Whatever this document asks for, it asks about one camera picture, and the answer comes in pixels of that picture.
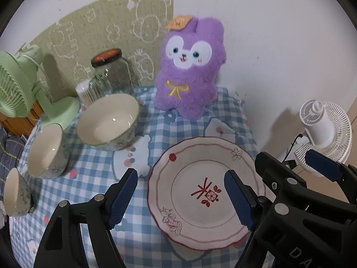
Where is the black fan cable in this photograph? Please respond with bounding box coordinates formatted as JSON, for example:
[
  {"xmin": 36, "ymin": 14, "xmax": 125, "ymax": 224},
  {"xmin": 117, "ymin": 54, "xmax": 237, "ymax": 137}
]
[{"xmin": 282, "ymin": 133, "xmax": 305, "ymax": 163}]

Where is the green floral ceramic bowl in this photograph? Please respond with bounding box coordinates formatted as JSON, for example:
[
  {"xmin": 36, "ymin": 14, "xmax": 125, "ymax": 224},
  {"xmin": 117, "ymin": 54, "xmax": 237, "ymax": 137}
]
[
  {"xmin": 3, "ymin": 168, "xmax": 34, "ymax": 217},
  {"xmin": 77, "ymin": 93, "xmax": 140, "ymax": 151},
  {"xmin": 28, "ymin": 123, "xmax": 70, "ymax": 180}
]

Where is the glass jar with black lid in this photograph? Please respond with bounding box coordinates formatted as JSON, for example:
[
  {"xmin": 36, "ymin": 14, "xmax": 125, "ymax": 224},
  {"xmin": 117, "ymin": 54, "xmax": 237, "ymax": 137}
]
[{"xmin": 90, "ymin": 49, "xmax": 136, "ymax": 101}]

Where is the blue checked tablecloth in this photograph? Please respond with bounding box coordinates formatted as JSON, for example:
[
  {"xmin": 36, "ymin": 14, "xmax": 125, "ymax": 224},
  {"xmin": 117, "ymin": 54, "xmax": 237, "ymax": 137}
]
[{"xmin": 8, "ymin": 85, "xmax": 258, "ymax": 268}]

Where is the small white red-patterned plate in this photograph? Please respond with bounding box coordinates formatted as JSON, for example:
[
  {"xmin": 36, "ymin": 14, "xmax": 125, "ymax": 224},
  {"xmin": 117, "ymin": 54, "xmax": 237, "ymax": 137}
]
[{"xmin": 147, "ymin": 137, "xmax": 267, "ymax": 250}]

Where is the white clip fan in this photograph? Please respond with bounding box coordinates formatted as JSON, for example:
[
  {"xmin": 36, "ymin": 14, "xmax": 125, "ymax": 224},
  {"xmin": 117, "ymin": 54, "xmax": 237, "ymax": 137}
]
[{"xmin": 294, "ymin": 100, "xmax": 352, "ymax": 177}]

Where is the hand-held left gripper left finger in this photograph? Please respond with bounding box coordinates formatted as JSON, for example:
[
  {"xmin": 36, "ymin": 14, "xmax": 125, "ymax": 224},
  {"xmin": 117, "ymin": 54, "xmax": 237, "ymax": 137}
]
[{"xmin": 33, "ymin": 168, "xmax": 139, "ymax": 268}]

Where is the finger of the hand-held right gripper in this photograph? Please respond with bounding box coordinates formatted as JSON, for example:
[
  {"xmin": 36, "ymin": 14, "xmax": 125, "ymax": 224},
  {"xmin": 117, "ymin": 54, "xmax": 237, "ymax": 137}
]
[
  {"xmin": 255, "ymin": 151, "xmax": 308, "ymax": 206},
  {"xmin": 305, "ymin": 149, "xmax": 357, "ymax": 204}
]

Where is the purple plush toy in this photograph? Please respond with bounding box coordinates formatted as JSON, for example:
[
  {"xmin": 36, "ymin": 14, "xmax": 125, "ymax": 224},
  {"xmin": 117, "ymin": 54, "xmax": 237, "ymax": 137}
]
[{"xmin": 154, "ymin": 15, "xmax": 227, "ymax": 119}]

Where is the grey plaid pillow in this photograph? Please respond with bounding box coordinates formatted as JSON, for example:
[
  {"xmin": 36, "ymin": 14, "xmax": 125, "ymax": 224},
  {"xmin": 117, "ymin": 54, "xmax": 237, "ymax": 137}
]
[{"xmin": 0, "ymin": 128, "xmax": 28, "ymax": 169}]

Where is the wooden bed headboard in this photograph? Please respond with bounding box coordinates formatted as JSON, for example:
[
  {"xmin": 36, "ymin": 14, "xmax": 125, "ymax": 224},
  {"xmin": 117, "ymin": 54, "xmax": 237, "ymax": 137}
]
[{"xmin": 0, "ymin": 100, "xmax": 42, "ymax": 137}]

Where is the cotton swab container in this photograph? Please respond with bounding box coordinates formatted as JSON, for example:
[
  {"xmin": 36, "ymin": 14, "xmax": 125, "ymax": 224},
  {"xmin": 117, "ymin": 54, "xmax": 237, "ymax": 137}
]
[{"xmin": 76, "ymin": 79, "xmax": 92, "ymax": 107}]

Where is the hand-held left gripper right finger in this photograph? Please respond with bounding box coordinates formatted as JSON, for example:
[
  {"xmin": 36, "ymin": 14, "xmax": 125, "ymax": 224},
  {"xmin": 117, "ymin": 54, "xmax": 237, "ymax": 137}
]
[{"xmin": 224, "ymin": 170, "xmax": 272, "ymax": 268}]

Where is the green desk fan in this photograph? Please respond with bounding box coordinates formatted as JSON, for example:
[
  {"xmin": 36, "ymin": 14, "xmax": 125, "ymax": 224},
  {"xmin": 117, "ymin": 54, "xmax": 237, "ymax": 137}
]
[{"xmin": 0, "ymin": 45, "xmax": 81, "ymax": 130}]

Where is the green patterned mat board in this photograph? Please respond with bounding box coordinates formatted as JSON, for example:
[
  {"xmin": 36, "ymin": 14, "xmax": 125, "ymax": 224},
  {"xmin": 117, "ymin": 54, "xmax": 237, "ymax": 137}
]
[{"xmin": 17, "ymin": 0, "xmax": 176, "ymax": 101}]

